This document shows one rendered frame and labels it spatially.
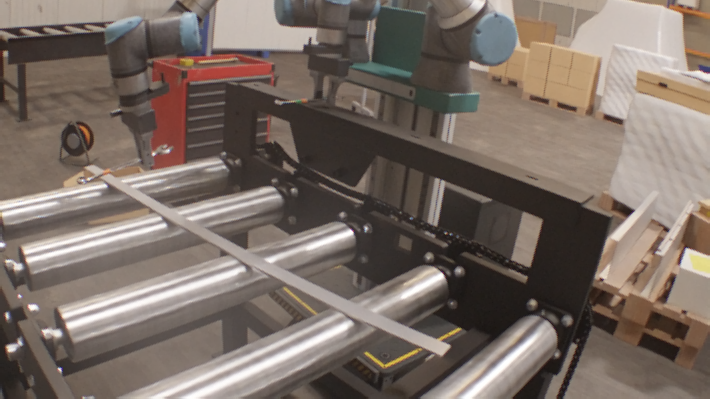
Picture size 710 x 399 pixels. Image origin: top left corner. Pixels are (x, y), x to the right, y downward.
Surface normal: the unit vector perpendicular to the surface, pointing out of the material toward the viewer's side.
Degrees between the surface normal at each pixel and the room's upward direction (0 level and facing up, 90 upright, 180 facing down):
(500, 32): 93
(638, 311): 90
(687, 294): 90
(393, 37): 90
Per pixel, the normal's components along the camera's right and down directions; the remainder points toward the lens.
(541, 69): -0.58, 0.19
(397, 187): -0.74, 0.13
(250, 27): 0.40, 0.34
